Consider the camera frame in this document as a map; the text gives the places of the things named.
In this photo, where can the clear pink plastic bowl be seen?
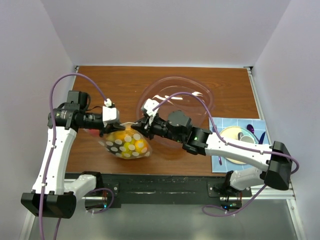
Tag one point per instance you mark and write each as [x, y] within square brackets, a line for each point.
[163, 88]

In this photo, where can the red fake mango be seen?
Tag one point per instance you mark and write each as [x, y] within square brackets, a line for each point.
[93, 132]

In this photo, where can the clear zip top bag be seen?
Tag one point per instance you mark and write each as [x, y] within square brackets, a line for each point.
[143, 148]

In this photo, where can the grey cup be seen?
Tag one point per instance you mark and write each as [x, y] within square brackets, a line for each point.
[246, 138]

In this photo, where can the blue plastic knife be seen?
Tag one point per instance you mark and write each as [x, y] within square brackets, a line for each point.
[262, 137]

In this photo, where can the aluminium frame rail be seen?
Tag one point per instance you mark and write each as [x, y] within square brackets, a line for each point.
[267, 193]

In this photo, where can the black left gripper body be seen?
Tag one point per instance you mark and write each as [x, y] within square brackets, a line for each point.
[106, 128]

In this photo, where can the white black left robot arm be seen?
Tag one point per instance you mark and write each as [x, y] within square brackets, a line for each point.
[50, 196]

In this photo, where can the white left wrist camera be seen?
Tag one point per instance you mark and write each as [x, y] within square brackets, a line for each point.
[110, 114]

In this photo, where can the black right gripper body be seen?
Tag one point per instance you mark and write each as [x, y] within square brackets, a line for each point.
[154, 126]

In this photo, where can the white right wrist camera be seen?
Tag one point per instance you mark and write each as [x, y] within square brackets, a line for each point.
[149, 107]

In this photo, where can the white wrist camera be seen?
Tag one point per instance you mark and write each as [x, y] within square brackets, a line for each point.
[149, 107]
[110, 114]

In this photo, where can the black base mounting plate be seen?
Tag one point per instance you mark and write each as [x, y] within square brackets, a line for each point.
[163, 189]

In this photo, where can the pale yellow plate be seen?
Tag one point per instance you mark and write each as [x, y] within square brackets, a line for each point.
[231, 132]

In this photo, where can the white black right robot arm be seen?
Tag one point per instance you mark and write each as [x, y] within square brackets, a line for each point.
[270, 165]

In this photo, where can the purple plastic spoon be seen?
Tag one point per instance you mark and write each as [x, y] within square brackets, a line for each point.
[250, 128]

